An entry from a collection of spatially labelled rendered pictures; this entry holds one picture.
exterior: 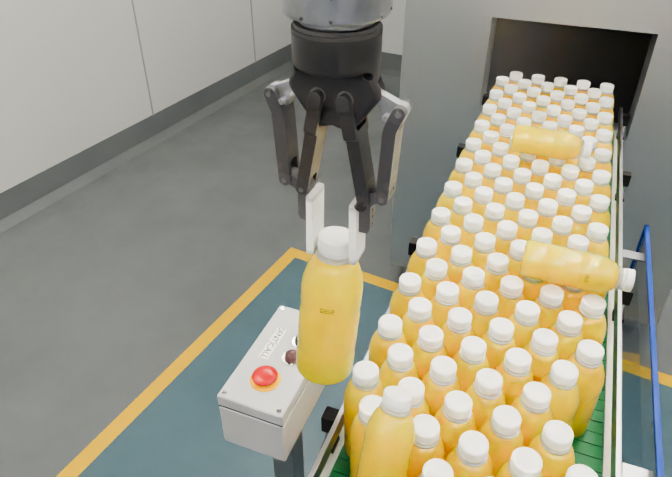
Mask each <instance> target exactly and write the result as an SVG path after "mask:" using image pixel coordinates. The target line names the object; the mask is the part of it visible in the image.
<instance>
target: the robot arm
mask: <svg viewBox="0 0 672 477"><path fill-rule="evenodd" d="M392 6H393V0H281V9H282V12H283V13H284V14H285V15H286V16H287V17H288V18H290V19H292V20H293V22H292V23H291V47H292V61H293V64H294V68H293V71H292V73H291V75H290V78H289V79H287V80H283V79H281V78H280V79H277V80H276V81H274V82H273V83H271V84H270V85H269V86H267V87H266V88H265V89H264V90H263V95H264V98H265V100H266V102H267V104H268V107H269V109H270V111H271V116H272V124H273V133H274V142H275V151H276V160H277V169H278V178H279V182H280V183H281V184H282V185H291V186H292V187H294V188H295V189H296V191H297V192H298V215H299V217H300V219H303V220H306V253H307V254H310V255H312V254H314V252H315V251H316V250H317V248H318V246H317V242H318V234H319V232H320V230H322V229H323V228H324V184H323V183H319V182H318V183H317V184H316V185H315V183H316V181H317V180H318V179H319V177H318V171H319V166H320V161H321V156H322V150H323V145H324V140H325V135H326V129H327V126H329V125H333V126H335V127H337V128H340V129H341V130H342V136H343V140H344V141H345V142H346V144H347V150H348V156H349V161H350V167H351V173H352V179H353V184H354V190H355V198H354V199H353V201H352V202H351V203H350V205H349V264H351V265H356V263H357V262H358V260H359V258H360V257H361V255H362V253H363V252H364V250H365V234H368V233H369V231H370V230H371V228H372V226H373V225H374V223H375V204H378V205H380V206H384V205H386V204H387V203H388V201H389V199H390V198H391V196H392V194H393V193H394V191H395V187H396V180H397V172H398V164H399V156H400V149H401V141H402V133H403V126H404V122H405V120H406V118H407V116H408V115H409V113H410V111H411V109H412V107H413V102H412V100H411V99H409V98H403V99H401V100H400V99H398V98H397V97H395V96H393V95H392V94H390V93H388V92H386V91H385V84H384V82H383V80H382V77H381V72H380V71H381V56H382V33H383V24H382V22H381V20H383V19H385V18H386V17H387V16H388V15H389V14H390V12H391V10H392ZM295 96H296V97H297V99H298V100H299V102H300V103H301V105H302V106H303V108H304V109H305V111H306V116H305V122H304V129H303V131H304V132H305V134H304V140H303V146H302V152H301V158H300V161H299V150H298V139H297V127H296V116H295V107H294V102H293V100H294V99H295ZM377 104H378V105H379V106H380V107H381V111H382V112H381V118H382V121H383V122H385V126H384V128H383V132H382V138H381V148H380V157H379V166H378V176H377V185H376V181H375V174H374V168H373V162H372V155H371V149H370V142H369V136H368V127H369V122H368V114H369V113H370V112H371V110H372V109H373V108H374V107H375V106H376V105H377ZM317 177H318V178H317Z"/></svg>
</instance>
